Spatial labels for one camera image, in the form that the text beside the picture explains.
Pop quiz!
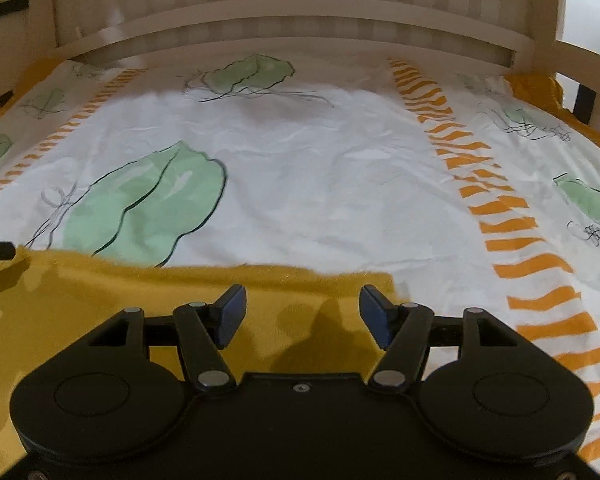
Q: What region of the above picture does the black rail strip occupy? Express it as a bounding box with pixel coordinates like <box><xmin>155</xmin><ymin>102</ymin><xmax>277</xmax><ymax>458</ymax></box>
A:
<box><xmin>0</xmin><ymin>0</ymin><xmax>29</xmax><ymax>24</ymax></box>

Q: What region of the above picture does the mustard yellow knit sweater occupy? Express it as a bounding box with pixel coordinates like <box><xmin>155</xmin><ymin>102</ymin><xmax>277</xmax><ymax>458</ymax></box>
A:
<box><xmin>0</xmin><ymin>249</ymin><xmax>433</xmax><ymax>478</ymax></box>

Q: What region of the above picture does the white leaf print bed sheet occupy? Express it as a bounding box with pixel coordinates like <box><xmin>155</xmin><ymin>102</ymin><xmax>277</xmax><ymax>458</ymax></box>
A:
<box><xmin>0</xmin><ymin>54</ymin><xmax>600</xmax><ymax>461</ymax></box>

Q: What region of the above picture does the light wooden bed frame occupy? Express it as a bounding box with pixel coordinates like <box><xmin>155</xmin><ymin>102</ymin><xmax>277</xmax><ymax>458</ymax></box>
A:
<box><xmin>0</xmin><ymin>0</ymin><xmax>600</xmax><ymax>126</ymax></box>

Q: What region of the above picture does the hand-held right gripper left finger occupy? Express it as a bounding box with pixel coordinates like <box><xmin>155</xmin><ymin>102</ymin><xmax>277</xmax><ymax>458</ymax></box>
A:
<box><xmin>87</xmin><ymin>284</ymin><xmax>249</xmax><ymax>392</ymax></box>

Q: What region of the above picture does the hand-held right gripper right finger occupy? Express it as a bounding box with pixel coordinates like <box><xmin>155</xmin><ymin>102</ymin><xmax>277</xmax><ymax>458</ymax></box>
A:
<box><xmin>359</xmin><ymin>284</ymin><xmax>522</xmax><ymax>392</ymax></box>

